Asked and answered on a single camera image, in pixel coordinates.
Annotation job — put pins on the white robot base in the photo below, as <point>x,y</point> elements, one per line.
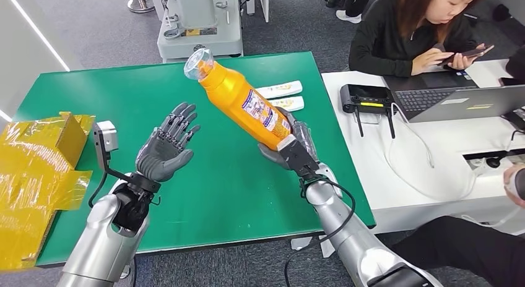
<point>201,27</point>

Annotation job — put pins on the black phone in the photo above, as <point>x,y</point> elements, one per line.
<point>512,81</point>

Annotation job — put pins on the white table bracket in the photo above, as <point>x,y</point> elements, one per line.
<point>301,243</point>

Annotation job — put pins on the white shoe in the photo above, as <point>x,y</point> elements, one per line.
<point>348,16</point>

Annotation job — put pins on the desk socket recess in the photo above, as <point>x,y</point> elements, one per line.
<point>492,156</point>

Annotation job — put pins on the smartphone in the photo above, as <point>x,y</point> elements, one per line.
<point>467,53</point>

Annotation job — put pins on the person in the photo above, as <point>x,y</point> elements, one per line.
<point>471,252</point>
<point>385,39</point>
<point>517,64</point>

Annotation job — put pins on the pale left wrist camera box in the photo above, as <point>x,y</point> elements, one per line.
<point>106,139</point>

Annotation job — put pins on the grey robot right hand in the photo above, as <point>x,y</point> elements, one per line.
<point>299,154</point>

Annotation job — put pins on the metal stanchion base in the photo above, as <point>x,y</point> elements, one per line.
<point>140,3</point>

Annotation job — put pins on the black controller with antennas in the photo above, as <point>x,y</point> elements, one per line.
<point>365,96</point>

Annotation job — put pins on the white shampoo bottle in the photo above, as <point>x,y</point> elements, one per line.
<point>291,103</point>
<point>283,89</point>

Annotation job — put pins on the yellow taped cardboard box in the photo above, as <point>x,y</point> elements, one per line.
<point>32,182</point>

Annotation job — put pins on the orange bottle with clear cap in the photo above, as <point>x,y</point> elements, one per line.
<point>242,100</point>

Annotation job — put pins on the grey laptop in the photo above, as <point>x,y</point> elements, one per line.
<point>451,100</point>

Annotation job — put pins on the black device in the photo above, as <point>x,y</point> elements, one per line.
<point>516,119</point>

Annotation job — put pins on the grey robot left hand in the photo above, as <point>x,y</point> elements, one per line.
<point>164,150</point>

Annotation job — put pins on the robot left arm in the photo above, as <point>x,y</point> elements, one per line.
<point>102,244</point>

